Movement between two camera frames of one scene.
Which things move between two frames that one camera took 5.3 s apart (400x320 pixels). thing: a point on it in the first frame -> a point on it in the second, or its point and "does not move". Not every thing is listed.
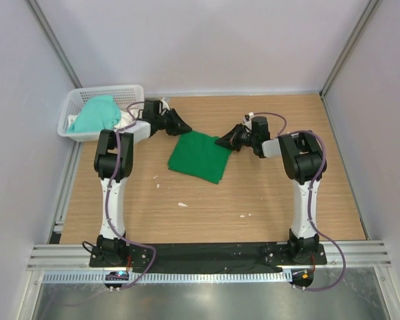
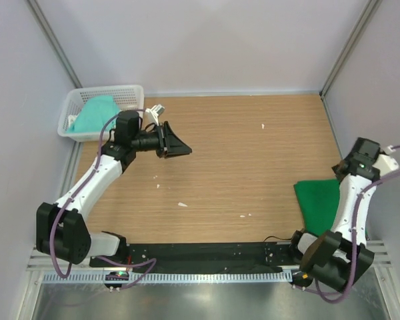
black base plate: x=207 y=258 does not move
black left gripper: x=179 y=126 -> x=169 y=145
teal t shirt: x=100 y=113 does not move
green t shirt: x=198 y=155 -> x=319 y=200
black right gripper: x=231 y=141 -> x=335 y=168
